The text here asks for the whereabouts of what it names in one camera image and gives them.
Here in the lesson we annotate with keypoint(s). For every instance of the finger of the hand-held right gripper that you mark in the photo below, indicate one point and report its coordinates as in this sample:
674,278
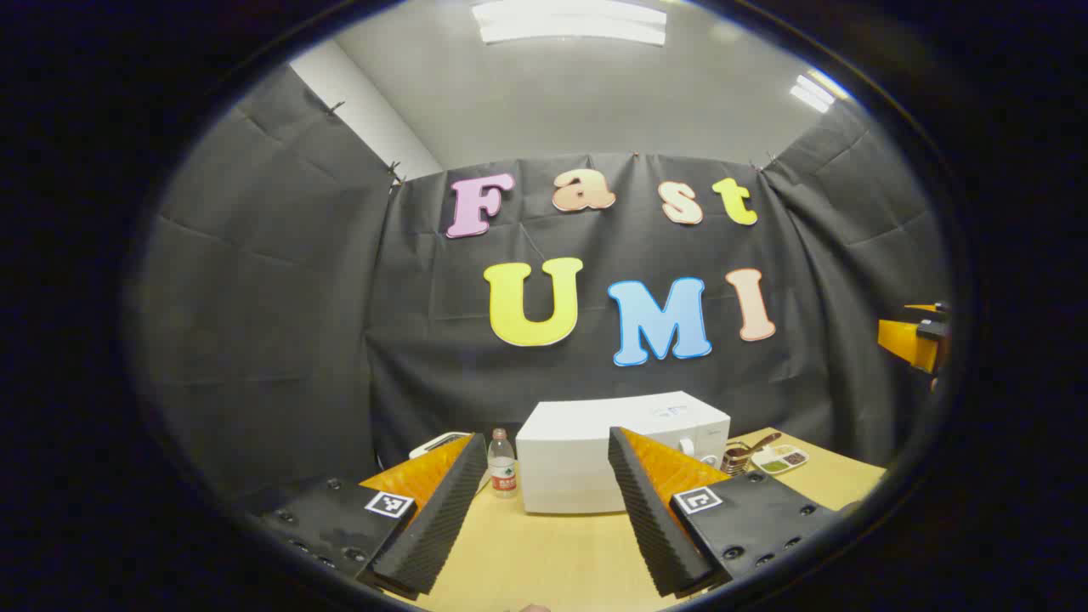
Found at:
905,340

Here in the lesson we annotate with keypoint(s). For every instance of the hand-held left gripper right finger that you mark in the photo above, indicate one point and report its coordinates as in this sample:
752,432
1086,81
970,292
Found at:
650,518

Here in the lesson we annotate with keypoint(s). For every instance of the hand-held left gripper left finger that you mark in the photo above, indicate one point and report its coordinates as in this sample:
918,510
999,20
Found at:
433,527

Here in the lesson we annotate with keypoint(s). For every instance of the white microwave oven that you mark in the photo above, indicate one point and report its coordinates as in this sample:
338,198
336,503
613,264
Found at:
569,450

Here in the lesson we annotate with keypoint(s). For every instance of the white toaster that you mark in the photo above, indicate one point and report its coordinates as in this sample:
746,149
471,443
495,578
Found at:
438,444

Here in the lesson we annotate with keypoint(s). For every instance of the clear red label water bottle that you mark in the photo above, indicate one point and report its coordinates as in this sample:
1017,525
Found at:
502,467

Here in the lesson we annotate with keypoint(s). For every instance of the brown wooden spoon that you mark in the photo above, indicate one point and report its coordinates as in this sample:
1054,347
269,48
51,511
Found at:
761,442

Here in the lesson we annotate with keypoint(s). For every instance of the white divided dish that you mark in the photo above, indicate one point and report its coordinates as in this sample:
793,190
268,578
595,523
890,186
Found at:
782,461

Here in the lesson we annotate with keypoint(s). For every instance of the small ceiling light panel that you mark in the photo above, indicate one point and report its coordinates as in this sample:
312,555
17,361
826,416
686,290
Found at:
816,89

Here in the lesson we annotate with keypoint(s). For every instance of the black backdrop cloth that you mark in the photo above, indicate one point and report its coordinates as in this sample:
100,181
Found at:
297,297

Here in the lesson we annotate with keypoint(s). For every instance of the long ceiling light panel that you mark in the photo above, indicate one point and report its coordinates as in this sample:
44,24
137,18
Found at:
569,21

